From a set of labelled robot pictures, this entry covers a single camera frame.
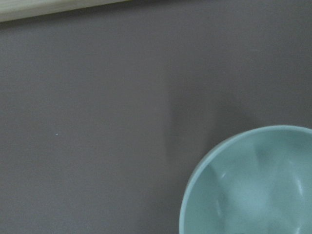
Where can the green bowl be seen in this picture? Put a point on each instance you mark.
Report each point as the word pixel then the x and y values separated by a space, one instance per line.
pixel 256 182

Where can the bamboo cutting board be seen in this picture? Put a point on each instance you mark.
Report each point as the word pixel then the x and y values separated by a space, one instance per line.
pixel 21 9

